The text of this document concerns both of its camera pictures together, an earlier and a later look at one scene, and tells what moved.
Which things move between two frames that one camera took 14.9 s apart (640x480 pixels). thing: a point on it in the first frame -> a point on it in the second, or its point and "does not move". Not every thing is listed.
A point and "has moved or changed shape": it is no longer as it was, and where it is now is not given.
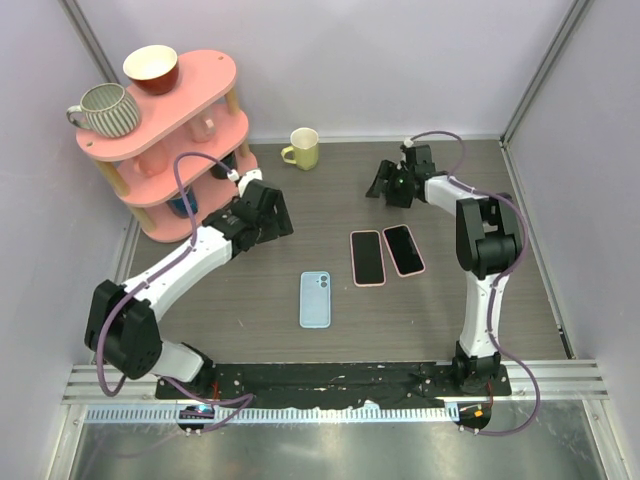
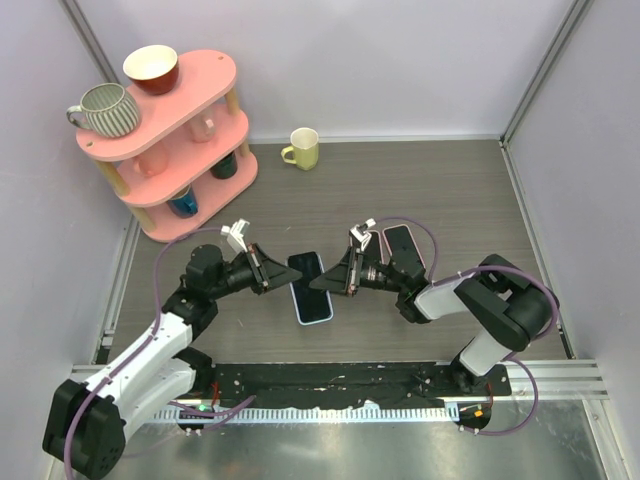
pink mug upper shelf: [202, 128] does not move
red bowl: [153, 69] does not move
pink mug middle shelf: [153, 161] does not move
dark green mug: [219, 171] does not move
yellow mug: [305, 144] does not move
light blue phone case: [315, 300] has moved or changed shape
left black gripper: [281, 225] -> [266, 272]
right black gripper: [388, 172] -> [345, 276]
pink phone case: [403, 251] does not move
